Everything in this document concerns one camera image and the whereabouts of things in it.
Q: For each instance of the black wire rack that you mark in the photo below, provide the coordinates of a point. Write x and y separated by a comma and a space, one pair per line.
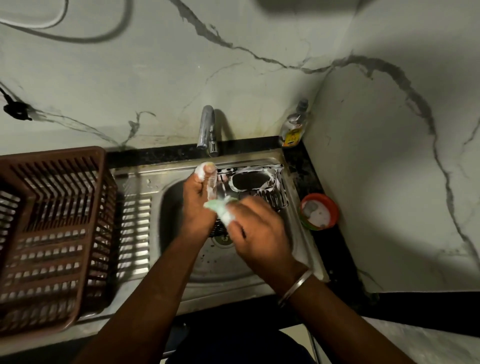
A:
277, 187

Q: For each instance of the orange round container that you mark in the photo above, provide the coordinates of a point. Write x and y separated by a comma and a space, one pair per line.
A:
318, 212

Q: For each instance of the brown plastic dish basket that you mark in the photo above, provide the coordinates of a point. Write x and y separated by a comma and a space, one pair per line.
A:
56, 153

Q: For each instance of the stainless steel sink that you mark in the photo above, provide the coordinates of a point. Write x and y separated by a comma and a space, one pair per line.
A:
150, 187

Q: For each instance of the clear dish soap bottle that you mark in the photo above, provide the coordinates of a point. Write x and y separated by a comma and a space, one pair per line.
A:
294, 125

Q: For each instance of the person's right forearm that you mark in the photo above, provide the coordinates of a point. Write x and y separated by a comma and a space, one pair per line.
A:
345, 322

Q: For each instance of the person's right hand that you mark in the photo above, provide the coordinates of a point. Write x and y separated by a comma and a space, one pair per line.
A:
262, 236

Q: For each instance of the chrome faucet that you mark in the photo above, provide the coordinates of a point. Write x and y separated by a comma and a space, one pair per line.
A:
205, 125

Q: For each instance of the person's left hand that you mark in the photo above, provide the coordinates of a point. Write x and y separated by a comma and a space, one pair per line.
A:
197, 210

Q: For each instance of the green scrub pad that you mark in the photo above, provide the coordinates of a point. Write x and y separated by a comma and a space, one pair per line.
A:
221, 208

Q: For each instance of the person's dark clothing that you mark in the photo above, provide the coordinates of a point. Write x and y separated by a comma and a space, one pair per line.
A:
240, 345

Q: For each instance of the person's left forearm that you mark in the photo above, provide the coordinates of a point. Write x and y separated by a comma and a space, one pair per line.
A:
142, 307

